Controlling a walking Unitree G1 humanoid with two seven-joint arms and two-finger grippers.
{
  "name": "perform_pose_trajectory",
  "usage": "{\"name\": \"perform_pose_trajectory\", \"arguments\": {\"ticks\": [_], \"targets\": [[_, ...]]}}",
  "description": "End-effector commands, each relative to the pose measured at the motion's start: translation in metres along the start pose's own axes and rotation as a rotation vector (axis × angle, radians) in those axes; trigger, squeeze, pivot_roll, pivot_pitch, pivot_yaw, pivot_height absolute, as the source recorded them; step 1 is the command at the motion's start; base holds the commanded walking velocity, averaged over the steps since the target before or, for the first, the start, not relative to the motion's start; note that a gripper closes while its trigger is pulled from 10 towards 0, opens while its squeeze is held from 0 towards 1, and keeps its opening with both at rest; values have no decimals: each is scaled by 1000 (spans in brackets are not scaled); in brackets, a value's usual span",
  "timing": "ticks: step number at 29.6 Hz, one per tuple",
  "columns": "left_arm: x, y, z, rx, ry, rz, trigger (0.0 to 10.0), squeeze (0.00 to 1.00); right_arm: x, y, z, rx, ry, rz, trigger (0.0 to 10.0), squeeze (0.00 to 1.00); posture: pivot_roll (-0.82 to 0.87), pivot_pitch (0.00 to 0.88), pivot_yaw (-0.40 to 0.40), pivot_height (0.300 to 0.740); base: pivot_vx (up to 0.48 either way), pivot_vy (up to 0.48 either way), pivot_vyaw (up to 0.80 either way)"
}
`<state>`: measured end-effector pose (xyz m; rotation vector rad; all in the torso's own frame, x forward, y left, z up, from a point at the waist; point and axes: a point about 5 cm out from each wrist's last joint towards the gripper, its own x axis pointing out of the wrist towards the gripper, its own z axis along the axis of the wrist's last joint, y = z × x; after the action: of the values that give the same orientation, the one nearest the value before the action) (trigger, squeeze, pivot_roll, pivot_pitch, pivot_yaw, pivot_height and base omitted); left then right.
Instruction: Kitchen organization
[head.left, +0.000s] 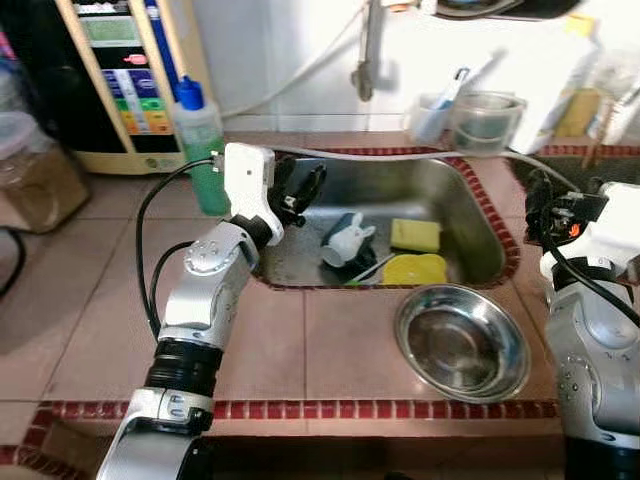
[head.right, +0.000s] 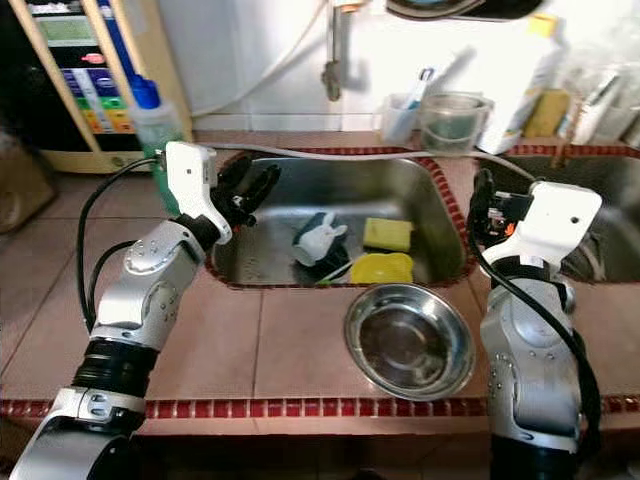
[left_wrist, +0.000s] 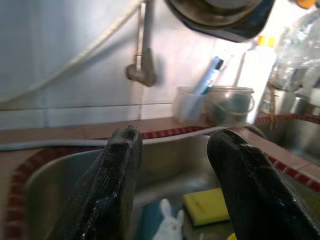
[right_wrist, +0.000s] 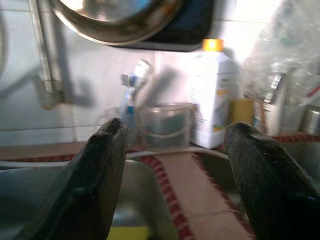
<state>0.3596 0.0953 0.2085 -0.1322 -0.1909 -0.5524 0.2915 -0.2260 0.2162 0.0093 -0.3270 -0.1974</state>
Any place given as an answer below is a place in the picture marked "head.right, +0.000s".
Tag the yellow green scouring sponge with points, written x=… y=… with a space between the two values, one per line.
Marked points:
x=387 y=235

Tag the white detergent bottle yellow cap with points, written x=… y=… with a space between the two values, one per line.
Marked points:
x=520 y=110

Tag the brown wooden utensil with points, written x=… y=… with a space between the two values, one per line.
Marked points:
x=563 y=145

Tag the white utensil container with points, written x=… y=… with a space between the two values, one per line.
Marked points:
x=590 y=125

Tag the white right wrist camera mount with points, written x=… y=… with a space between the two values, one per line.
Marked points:
x=555 y=220

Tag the green soap bottle blue cap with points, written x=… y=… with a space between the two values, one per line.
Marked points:
x=158 y=130

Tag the yellow plastic bowl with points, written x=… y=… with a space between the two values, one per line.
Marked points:
x=382 y=270

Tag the small steel bowl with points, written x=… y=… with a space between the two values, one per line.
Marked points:
x=408 y=345

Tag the hanging steel pan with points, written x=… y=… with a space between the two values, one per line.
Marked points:
x=430 y=5

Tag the clear plastic bag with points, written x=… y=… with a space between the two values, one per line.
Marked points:
x=600 y=65

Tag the yellow sponge block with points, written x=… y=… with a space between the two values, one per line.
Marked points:
x=547 y=115

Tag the blue toothbrush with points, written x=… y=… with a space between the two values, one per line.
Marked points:
x=420 y=85

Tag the clear jar brown contents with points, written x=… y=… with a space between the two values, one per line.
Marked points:
x=25 y=195

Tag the small white toothbrush cup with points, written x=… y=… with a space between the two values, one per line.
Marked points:
x=400 y=122

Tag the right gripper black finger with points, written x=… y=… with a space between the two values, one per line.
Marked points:
x=482 y=207

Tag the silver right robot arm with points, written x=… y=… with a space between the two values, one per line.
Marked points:
x=530 y=370

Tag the beige water ioniser appliance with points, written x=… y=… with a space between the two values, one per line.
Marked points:
x=80 y=90

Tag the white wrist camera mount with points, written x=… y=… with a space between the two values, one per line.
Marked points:
x=555 y=220
x=190 y=180

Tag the hanging black pan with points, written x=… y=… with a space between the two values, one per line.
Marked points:
x=505 y=8

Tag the clear plastic measuring jug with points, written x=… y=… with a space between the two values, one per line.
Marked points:
x=453 y=125

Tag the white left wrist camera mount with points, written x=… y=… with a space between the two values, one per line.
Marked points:
x=190 y=180

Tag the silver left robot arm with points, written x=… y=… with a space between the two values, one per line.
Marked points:
x=145 y=300

